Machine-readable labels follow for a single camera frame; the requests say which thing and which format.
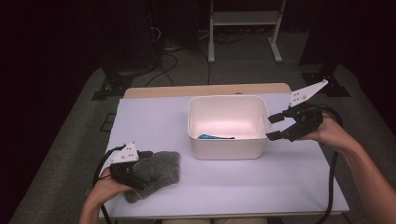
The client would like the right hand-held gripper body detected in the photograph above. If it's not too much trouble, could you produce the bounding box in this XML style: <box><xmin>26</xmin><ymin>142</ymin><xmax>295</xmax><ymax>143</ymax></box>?
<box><xmin>281</xmin><ymin>79</ymin><xmax>330</xmax><ymax>143</ymax></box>

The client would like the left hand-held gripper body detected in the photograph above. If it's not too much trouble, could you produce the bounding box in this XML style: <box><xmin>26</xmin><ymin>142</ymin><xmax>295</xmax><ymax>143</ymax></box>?
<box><xmin>108</xmin><ymin>142</ymin><xmax>139</xmax><ymax>186</ymax></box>

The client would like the grey felt pouch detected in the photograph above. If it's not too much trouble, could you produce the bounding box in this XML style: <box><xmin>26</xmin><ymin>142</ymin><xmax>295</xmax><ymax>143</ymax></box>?
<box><xmin>123</xmin><ymin>150</ymin><xmax>182</xmax><ymax>204</ymax></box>

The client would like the white plastic bin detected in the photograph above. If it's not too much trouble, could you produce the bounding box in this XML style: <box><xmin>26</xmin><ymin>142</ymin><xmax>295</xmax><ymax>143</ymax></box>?
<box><xmin>187</xmin><ymin>94</ymin><xmax>270</xmax><ymax>161</ymax></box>

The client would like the blue cloth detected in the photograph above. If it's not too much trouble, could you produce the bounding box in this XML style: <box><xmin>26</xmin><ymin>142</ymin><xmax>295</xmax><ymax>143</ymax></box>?
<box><xmin>197</xmin><ymin>133</ymin><xmax>236</xmax><ymax>141</ymax></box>

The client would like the person's left hand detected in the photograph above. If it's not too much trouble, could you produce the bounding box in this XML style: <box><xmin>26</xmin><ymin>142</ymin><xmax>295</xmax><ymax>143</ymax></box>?
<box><xmin>85</xmin><ymin>167</ymin><xmax>134</xmax><ymax>208</ymax></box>

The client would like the person's right hand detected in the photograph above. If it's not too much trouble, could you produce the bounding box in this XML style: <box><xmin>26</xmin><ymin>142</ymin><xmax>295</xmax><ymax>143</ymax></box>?
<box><xmin>300</xmin><ymin>113</ymin><xmax>359</xmax><ymax>153</ymax></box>

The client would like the black stand base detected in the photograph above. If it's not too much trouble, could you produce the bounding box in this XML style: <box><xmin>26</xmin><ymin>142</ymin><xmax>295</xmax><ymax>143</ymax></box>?
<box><xmin>301</xmin><ymin>63</ymin><xmax>351</xmax><ymax>98</ymax></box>
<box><xmin>91</xmin><ymin>63</ymin><xmax>157</xmax><ymax>102</ymax></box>

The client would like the wooden table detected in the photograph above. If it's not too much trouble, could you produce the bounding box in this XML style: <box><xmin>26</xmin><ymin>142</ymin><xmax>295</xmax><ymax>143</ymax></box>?
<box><xmin>85</xmin><ymin>82</ymin><xmax>351</xmax><ymax>222</ymax></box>

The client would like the white table mat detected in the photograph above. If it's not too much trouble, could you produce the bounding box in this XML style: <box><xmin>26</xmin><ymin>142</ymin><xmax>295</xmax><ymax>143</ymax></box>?
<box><xmin>88</xmin><ymin>92</ymin><xmax>350</xmax><ymax>220</ymax></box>

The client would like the white metal stand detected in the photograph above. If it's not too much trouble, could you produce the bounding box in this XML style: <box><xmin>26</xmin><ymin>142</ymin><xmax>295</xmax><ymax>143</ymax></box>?
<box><xmin>207</xmin><ymin>0</ymin><xmax>288</xmax><ymax>64</ymax></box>

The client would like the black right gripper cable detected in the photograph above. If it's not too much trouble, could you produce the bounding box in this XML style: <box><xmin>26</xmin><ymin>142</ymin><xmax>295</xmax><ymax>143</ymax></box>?
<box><xmin>314</xmin><ymin>105</ymin><xmax>346</xmax><ymax>224</ymax></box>

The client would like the black floor cable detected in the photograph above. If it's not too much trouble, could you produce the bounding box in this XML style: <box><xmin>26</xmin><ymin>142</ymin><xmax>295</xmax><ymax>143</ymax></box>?
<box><xmin>144</xmin><ymin>50</ymin><xmax>180</xmax><ymax>89</ymax></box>

